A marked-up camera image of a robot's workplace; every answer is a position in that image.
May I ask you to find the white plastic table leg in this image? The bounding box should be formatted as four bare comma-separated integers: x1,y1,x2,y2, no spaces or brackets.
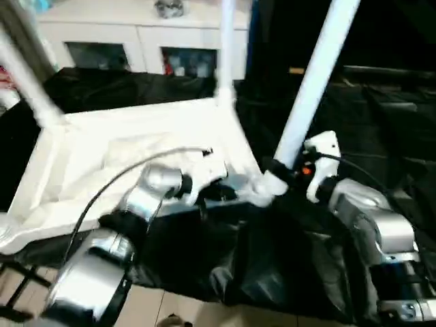
260,0,362,197
215,0,240,104
0,26,67,128

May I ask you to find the white plastic table top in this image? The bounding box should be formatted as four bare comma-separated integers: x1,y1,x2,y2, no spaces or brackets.
0,97,288,257

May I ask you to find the glossy black mat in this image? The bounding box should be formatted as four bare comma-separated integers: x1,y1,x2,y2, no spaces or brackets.
0,65,436,324

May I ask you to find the long black bar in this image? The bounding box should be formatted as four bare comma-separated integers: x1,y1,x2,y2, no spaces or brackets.
343,64,436,80

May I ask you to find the black left robot foot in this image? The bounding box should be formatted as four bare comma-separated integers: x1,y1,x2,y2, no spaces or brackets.
159,314,193,327

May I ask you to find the white cabinet with glass doors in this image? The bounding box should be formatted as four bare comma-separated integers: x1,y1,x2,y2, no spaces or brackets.
35,0,254,80

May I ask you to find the grey metal clutter object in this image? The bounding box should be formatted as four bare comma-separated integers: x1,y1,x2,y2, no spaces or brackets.
155,0,186,18

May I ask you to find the black stand leg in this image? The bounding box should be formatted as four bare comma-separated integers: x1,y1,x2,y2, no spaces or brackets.
0,262,43,322

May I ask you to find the red and white object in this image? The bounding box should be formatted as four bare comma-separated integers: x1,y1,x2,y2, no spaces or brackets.
0,67,19,111

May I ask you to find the grey curtain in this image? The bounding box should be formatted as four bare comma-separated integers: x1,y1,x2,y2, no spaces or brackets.
0,0,57,77

